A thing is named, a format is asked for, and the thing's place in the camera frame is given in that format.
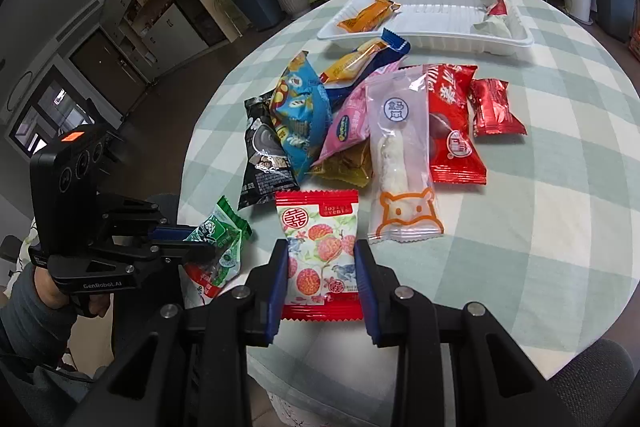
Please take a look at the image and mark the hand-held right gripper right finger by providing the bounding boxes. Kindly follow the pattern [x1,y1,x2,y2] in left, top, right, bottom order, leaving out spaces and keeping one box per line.
[354,239,576,427]

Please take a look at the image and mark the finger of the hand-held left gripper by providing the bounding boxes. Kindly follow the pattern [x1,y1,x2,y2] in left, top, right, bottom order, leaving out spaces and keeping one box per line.
[100,196,193,243]
[115,240,217,282]

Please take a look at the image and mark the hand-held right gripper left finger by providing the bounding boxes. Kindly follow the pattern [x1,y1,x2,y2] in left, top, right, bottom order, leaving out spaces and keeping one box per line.
[65,238,290,427]

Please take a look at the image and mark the green and white snack packet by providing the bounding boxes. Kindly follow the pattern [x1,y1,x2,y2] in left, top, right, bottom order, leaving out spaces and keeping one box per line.
[182,196,254,309]

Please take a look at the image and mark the red flower-print snack packet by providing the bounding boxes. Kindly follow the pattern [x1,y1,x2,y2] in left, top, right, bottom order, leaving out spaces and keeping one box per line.
[274,189,366,321]

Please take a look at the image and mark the black cookie packet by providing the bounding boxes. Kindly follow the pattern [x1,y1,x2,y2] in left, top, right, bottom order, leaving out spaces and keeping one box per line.
[238,94,297,210]

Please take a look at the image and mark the yellow translucent snack packet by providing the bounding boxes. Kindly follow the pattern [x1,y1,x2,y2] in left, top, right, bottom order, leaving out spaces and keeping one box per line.
[309,141,374,186]

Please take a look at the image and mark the clear packet with orange print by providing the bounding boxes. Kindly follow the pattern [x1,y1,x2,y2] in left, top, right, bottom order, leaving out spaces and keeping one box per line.
[364,69,445,244]

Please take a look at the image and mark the blue panda-print snack bag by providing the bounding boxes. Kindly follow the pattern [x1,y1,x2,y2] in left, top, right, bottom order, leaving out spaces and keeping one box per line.
[269,51,332,184]

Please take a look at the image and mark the pink snack packet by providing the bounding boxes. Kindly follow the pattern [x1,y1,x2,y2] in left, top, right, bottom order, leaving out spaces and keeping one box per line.
[312,61,402,166]

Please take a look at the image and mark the red chocolate ball bag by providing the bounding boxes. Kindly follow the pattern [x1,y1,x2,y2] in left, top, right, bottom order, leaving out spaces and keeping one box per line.
[422,63,489,186]

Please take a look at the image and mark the small red snack packet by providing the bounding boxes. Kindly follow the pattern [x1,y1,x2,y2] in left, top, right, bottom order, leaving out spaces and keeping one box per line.
[467,78,529,138]

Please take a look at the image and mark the yellow and blue snack packet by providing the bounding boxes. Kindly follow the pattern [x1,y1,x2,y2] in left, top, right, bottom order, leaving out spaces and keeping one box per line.
[319,28,411,88]

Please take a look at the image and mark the orange snack packet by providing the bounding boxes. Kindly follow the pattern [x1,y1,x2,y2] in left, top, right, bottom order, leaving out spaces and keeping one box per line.
[337,0,402,33]

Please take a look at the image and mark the white plastic tray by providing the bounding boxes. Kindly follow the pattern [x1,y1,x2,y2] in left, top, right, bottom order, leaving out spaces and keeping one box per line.
[317,0,534,56]

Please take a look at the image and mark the white and red snack packet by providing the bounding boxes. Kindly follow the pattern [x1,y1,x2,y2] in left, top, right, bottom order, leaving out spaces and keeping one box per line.
[472,0,514,40]

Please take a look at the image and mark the person's left hand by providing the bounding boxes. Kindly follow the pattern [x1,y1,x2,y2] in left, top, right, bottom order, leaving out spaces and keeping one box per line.
[33,264,70,309]

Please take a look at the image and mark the floral cushion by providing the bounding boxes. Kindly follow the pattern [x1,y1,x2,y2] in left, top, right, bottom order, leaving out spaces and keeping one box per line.
[9,218,42,295]

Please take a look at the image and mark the dark brown door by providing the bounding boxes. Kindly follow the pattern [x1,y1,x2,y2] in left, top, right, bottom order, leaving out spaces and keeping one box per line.
[69,29,152,108]

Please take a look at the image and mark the grey chair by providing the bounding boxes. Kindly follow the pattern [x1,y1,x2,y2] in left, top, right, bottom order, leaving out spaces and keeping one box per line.
[547,339,639,427]

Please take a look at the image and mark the wooden wall cabinet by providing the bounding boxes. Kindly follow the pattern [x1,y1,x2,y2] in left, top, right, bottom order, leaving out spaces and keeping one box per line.
[99,0,247,84]

